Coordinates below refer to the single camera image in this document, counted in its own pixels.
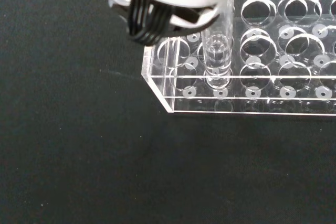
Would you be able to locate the black bench cloth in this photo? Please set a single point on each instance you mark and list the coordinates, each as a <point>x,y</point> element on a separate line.
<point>78,142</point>

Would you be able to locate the clear acrylic test tube rack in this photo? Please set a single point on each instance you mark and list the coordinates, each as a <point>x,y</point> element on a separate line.
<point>262,64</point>

